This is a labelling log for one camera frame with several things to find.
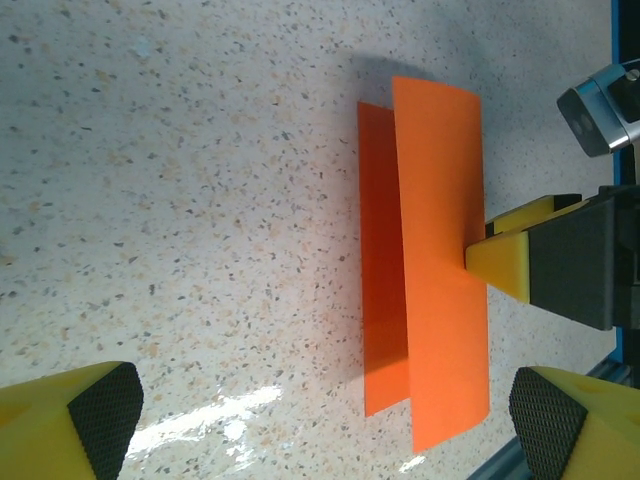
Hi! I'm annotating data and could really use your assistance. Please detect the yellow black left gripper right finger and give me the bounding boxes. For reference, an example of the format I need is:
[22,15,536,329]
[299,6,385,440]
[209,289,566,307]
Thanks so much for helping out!
[508,365,640,480]

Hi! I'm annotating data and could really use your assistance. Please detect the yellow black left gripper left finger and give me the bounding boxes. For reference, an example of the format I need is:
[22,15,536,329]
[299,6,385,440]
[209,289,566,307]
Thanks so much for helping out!
[0,360,145,480]

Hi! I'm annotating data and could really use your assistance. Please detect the aluminium front frame rail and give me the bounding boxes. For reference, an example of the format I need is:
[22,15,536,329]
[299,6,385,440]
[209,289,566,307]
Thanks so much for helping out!
[467,357,640,480]

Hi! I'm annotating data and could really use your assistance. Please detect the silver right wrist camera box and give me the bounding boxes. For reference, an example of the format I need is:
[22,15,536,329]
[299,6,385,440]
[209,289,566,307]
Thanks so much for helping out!
[556,60,640,159]

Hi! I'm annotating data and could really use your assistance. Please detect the blue side rail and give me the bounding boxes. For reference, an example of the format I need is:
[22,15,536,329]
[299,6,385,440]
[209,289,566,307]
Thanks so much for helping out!
[610,0,640,371]

